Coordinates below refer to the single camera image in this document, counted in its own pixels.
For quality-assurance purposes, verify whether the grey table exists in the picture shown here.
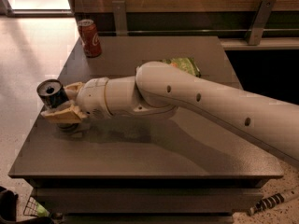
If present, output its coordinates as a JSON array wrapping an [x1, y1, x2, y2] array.
[[7, 35, 284, 224]]

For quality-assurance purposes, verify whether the black white striped stick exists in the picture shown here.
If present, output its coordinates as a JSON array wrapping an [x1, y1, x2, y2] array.
[[248, 187, 299, 216]]

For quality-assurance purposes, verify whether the wire basket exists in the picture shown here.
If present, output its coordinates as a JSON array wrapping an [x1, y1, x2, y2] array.
[[23, 197, 50, 217]]

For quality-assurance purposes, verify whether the red coca-cola can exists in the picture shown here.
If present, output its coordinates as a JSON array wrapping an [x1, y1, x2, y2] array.
[[78, 19, 102, 58]]

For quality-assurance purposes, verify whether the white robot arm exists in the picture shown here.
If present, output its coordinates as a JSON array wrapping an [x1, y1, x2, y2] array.
[[36, 61, 299, 167]]

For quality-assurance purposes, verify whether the green chip bag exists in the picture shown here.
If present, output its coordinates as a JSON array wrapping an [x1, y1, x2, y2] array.
[[162, 57, 201, 77]]

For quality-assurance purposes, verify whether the metal bracket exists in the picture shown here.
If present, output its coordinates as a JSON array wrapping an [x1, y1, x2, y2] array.
[[245, 0, 277, 46], [112, 0, 128, 36]]

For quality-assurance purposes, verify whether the left metal bracket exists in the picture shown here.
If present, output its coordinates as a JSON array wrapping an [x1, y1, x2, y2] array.
[[112, 0, 128, 36]]

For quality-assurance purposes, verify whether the black bag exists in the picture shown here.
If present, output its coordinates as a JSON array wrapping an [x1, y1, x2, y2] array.
[[0, 187, 54, 224]]

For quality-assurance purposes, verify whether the metal rail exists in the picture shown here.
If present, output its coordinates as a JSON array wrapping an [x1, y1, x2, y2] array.
[[96, 27, 299, 37]]

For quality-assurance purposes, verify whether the right metal bracket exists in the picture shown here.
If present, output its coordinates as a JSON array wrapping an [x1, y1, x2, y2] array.
[[245, 0, 277, 46]]

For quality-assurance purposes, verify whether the blue silver redbull can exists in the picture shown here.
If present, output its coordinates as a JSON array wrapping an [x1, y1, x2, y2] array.
[[36, 78, 78, 133]]

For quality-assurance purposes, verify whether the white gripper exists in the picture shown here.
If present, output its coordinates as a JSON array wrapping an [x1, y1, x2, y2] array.
[[41, 77, 110, 124]]

